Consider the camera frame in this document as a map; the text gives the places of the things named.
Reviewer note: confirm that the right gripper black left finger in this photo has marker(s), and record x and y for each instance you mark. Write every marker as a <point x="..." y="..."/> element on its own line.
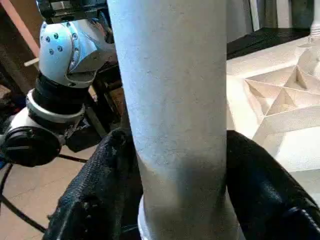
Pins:
<point x="100" y="190"/>

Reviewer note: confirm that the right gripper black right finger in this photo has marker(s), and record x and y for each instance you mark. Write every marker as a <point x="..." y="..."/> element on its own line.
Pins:
<point x="270" y="200"/>

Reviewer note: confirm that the white plastic table top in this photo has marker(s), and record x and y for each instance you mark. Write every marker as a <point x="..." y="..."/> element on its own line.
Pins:
<point x="275" y="100"/>

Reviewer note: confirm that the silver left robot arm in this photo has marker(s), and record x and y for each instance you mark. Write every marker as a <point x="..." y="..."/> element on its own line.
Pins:
<point x="65" y="50"/>

